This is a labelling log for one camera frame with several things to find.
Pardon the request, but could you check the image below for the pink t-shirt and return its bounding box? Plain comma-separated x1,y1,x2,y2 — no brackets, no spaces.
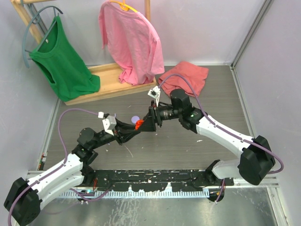
98,1,165,86

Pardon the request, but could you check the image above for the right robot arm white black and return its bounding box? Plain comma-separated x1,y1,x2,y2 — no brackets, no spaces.
135,89,276,186

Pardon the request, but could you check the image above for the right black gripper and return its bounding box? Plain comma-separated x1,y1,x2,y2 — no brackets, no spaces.
137,100,182,132

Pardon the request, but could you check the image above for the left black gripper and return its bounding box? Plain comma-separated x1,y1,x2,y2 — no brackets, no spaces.
91,118,138,150

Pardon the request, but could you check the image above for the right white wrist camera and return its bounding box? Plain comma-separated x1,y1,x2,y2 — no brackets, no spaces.
148,86,161,106

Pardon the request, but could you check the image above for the lilac round charging case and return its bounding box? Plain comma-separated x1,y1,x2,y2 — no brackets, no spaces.
131,115,140,124

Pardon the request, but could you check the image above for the wooden clothes rack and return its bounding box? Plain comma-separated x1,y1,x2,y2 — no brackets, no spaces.
11,0,156,105

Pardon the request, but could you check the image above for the green tank top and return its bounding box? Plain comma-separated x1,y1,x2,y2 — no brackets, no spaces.
29,16,101,102

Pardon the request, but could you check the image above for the yellow hanger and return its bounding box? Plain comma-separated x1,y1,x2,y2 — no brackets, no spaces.
109,0,138,13

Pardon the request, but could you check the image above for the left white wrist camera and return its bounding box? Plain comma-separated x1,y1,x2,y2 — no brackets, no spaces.
102,115,117,136

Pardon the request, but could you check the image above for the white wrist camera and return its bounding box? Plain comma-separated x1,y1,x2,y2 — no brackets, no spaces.
102,115,117,136
148,86,161,106

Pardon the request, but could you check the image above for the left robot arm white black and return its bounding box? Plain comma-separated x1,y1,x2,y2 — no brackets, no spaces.
4,115,143,226

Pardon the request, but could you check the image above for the grey-blue hanger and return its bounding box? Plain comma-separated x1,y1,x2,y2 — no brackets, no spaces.
22,6,64,69

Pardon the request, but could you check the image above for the coral folded cloth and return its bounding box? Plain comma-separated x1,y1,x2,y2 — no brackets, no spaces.
158,61,209,97

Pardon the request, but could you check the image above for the white slotted cable duct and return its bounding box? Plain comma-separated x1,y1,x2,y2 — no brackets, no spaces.
58,189,210,199

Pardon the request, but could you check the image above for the orange round charging case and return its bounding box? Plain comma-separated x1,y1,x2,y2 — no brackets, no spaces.
135,120,144,130

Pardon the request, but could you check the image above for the aluminium corner post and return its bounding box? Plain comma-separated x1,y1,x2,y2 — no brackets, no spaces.
230,0,276,69

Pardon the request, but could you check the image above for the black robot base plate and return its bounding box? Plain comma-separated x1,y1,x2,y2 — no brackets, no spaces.
78,169,234,192

